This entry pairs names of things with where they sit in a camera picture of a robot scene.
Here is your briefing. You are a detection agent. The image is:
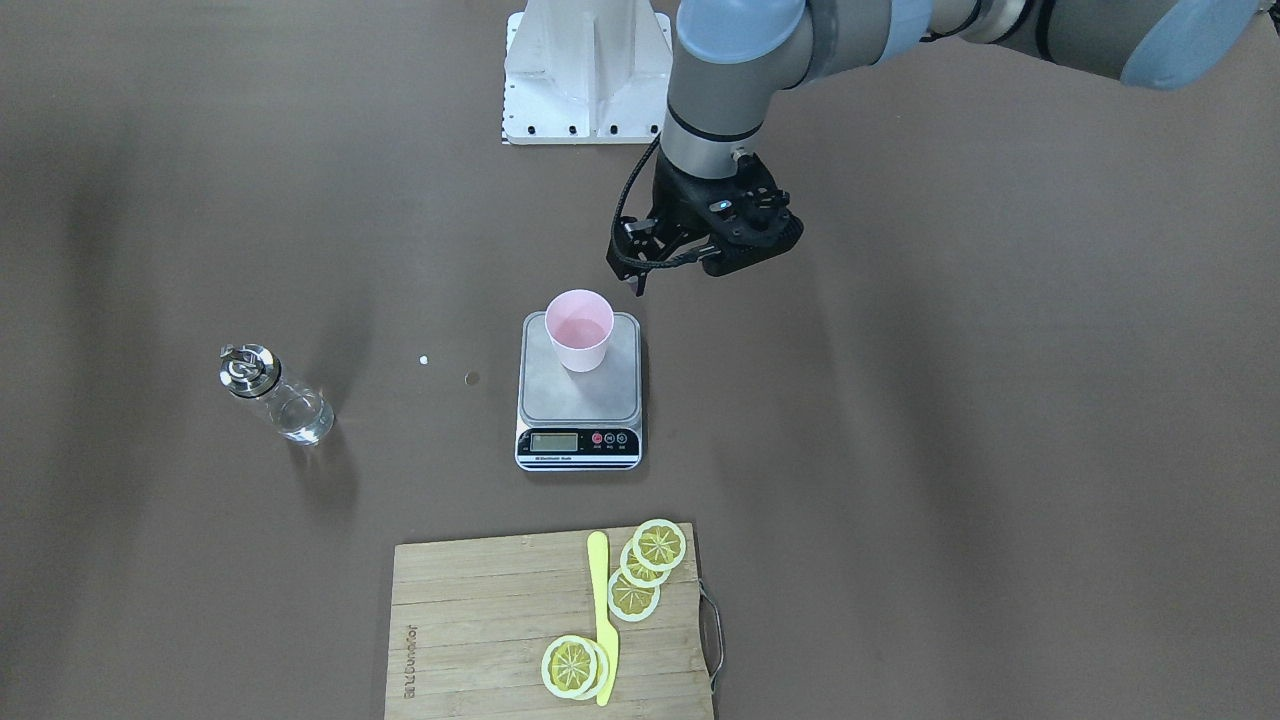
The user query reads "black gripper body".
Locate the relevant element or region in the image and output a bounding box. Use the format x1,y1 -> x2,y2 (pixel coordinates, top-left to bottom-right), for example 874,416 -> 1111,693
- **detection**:
650,150 -> 804,277

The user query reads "glass sauce bottle metal spout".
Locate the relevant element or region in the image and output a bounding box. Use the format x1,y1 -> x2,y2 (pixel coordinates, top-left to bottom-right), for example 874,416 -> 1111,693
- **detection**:
219,343 -> 335,446

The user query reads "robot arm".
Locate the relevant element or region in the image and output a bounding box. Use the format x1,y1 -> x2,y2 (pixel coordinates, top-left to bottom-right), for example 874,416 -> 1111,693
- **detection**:
605,1 -> 1277,295

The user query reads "pink plastic cup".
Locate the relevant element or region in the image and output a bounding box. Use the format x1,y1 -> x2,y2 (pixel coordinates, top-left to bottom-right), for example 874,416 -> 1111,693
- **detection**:
544,290 -> 614,373

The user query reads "digital kitchen scale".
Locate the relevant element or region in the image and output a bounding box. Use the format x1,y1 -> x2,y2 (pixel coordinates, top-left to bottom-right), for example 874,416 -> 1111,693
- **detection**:
515,311 -> 644,471

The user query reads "yellow plastic knife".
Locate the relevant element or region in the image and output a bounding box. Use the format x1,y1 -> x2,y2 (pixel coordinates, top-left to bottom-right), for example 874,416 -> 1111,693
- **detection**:
586,530 -> 620,707

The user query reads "bamboo cutting board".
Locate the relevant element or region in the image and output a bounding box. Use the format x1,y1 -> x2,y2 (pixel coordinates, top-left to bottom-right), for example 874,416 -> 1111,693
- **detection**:
384,523 -> 716,719

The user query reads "lemon slice front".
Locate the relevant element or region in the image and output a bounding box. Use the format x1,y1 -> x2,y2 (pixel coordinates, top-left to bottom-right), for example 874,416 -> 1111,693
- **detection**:
540,634 -> 596,700

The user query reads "lemon slice behind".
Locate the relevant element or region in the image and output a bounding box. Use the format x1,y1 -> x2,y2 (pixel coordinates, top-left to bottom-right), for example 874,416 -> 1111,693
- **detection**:
579,641 -> 612,700

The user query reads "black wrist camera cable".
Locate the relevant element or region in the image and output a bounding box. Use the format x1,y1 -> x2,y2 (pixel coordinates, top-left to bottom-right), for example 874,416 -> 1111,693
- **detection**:
612,135 -> 663,251

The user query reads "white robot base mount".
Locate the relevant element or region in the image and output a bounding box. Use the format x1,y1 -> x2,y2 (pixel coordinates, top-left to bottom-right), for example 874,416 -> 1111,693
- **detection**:
500,1 -> 673,146

